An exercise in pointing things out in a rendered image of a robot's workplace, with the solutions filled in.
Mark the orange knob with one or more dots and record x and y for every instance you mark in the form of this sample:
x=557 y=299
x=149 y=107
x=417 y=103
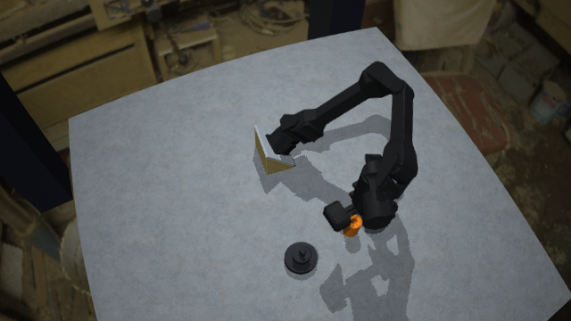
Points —
x=354 y=227

